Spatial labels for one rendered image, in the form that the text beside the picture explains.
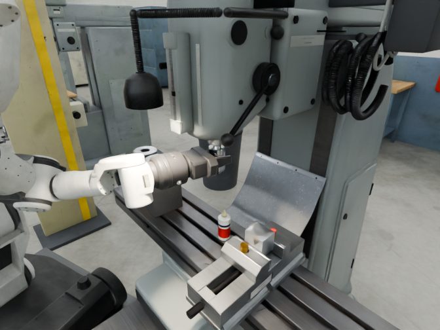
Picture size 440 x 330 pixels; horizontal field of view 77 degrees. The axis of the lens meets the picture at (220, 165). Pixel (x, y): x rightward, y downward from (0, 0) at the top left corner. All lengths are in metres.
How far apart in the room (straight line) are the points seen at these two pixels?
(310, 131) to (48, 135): 1.89
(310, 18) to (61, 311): 1.28
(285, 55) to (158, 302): 0.77
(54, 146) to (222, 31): 1.98
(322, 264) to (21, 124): 2.04
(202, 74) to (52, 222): 2.23
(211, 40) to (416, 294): 2.11
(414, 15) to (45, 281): 1.53
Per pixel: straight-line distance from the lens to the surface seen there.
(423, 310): 2.29
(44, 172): 0.80
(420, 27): 0.69
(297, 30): 0.73
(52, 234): 2.71
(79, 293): 1.33
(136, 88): 0.53
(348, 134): 0.98
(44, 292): 1.46
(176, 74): 0.61
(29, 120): 2.33
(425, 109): 4.84
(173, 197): 1.05
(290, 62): 0.72
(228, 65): 0.60
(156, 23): 7.96
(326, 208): 1.10
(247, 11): 0.49
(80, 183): 0.74
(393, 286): 2.33
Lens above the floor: 1.56
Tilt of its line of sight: 27 degrees down
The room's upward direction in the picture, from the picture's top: straight up
